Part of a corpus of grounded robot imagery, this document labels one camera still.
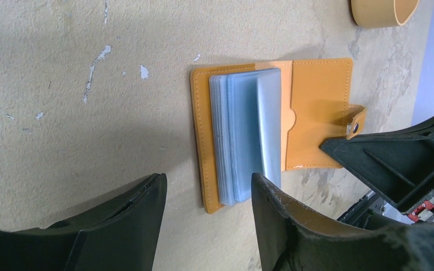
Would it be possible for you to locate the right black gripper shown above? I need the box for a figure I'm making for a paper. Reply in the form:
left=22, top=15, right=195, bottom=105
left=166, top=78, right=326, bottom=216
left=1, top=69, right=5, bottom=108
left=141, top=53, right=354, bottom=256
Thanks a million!
left=320, top=116, right=434, bottom=229

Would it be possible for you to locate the orange leather card holder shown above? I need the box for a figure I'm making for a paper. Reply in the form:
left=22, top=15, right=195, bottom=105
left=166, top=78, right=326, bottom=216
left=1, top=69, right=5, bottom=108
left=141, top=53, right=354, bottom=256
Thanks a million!
left=189, top=58, right=367, bottom=214

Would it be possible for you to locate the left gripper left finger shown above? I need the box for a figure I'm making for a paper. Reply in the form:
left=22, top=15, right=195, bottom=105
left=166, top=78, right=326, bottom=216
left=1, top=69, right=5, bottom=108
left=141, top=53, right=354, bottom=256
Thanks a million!
left=0, top=173, right=167, bottom=270

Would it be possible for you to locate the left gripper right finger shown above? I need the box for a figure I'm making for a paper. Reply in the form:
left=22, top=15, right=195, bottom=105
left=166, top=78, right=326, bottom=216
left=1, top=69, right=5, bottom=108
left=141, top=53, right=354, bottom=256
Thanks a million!
left=251, top=173, right=434, bottom=270

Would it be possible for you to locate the tan oval tray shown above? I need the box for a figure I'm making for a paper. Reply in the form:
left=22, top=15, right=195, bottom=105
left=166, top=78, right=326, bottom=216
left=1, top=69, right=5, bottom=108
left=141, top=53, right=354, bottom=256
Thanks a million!
left=350, top=0, right=420, bottom=29

